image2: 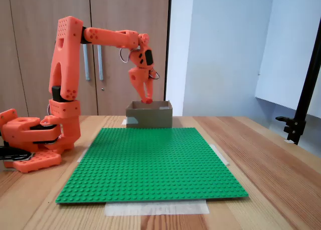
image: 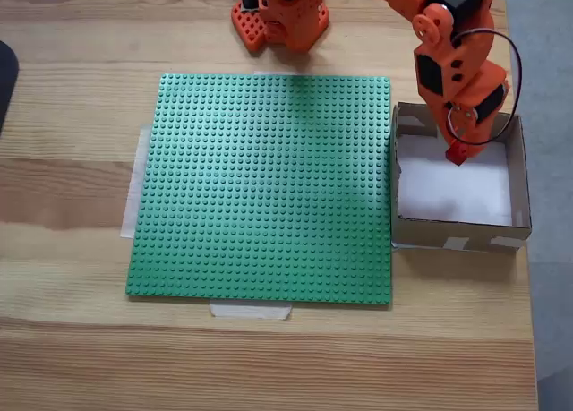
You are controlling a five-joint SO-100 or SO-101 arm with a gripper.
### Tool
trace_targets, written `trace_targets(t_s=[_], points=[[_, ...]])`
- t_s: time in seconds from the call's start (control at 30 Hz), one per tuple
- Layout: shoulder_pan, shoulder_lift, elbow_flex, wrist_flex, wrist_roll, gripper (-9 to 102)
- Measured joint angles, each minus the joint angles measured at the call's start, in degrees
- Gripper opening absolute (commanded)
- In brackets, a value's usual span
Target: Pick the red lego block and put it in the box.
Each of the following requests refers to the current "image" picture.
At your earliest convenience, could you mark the red lego block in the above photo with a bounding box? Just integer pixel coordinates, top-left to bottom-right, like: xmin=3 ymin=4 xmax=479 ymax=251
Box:
xmin=445 ymin=141 xmax=470 ymax=167

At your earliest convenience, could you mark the white paper box lining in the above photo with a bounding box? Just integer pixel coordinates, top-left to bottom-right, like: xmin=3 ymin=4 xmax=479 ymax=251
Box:
xmin=396 ymin=134 xmax=514 ymax=227

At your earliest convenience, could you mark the brown cardboard box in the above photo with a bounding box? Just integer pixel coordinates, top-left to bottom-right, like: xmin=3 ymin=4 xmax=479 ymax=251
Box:
xmin=390 ymin=100 xmax=534 ymax=254

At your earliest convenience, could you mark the green lego baseplate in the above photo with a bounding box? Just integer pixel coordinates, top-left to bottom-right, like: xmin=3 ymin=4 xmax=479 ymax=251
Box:
xmin=124 ymin=73 xmax=394 ymax=308

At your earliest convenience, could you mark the short masking tape strip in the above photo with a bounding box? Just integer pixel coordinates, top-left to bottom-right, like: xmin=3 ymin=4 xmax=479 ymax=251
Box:
xmin=209 ymin=301 xmax=295 ymax=321

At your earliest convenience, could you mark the long masking tape strip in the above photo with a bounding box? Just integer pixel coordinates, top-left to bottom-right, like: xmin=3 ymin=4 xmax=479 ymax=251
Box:
xmin=119 ymin=125 xmax=153 ymax=240

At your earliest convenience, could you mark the black rounded object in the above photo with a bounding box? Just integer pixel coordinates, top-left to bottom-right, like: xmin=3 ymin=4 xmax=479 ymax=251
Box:
xmin=0 ymin=39 xmax=21 ymax=137

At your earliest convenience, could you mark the black red servo cable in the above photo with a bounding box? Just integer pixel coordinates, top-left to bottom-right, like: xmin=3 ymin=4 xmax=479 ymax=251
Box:
xmin=446 ymin=28 xmax=525 ymax=146

